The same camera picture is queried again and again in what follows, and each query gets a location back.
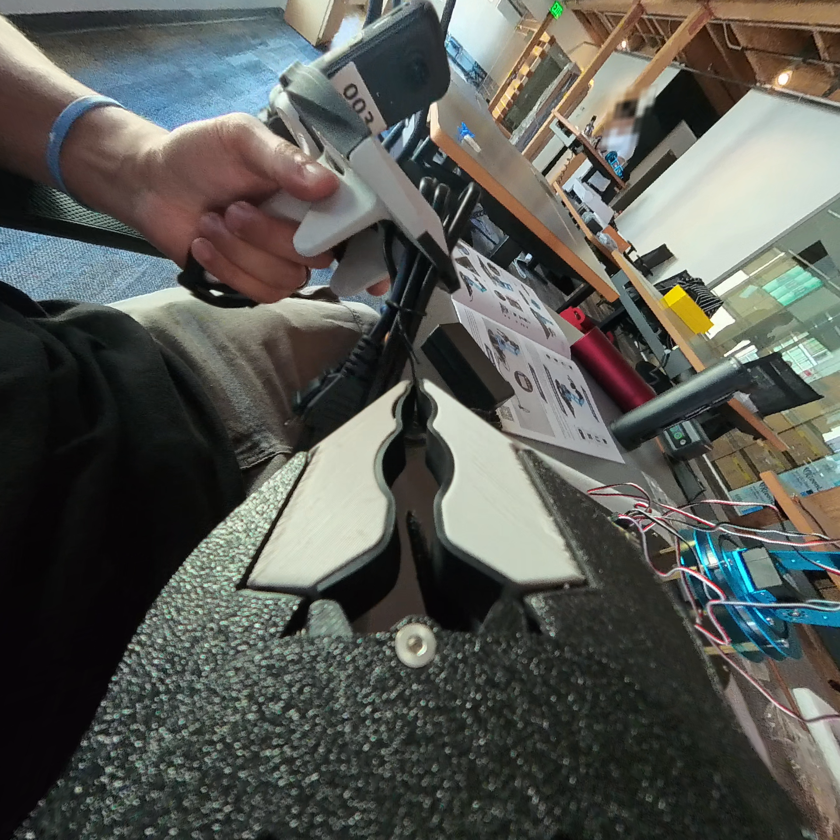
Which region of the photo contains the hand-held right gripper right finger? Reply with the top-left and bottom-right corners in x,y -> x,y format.
420,379 -> 588,593

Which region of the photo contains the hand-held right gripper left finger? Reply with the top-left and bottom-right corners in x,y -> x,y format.
247,381 -> 416,596

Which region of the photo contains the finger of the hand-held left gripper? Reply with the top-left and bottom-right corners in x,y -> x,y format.
348,129 -> 462,291

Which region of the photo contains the black power cord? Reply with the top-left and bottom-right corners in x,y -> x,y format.
294,177 -> 481,437

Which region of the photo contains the black power adapter with cable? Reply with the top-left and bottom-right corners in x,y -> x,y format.
420,322 -> 517,413

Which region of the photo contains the blue toy robot arm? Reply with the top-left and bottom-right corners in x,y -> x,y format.
586,481 -> 840,732

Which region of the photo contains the person's left forearm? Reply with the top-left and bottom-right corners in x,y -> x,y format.
0,16 -> 172,221

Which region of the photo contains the wood-edged desk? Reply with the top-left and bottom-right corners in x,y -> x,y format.
427,79 -> 621,304
610,243 -> 791,454

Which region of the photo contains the grey desk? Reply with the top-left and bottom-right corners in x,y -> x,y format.
367,289 -> 840,840

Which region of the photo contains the person's left hand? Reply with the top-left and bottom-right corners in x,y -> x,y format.
128,110 -> 342,306

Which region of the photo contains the printed instruction booklet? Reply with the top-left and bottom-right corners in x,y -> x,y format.
450,238 -> 626,465

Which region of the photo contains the red cylinder bottle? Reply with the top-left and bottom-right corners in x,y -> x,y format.
559,307 -> 657,413

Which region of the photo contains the dark grey cylinder bottle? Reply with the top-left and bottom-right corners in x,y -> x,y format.
609,357 -> 759,452

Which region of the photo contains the yellow bin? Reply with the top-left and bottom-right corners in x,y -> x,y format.
660,282 -> 716,337

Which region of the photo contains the black device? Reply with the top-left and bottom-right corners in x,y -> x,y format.
735,351 -> 825,419

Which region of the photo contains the blue wristband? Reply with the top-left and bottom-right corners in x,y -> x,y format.
45,94 -> 127,198

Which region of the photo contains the black chair armrest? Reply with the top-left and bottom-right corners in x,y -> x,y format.
0,167 -> 168,258

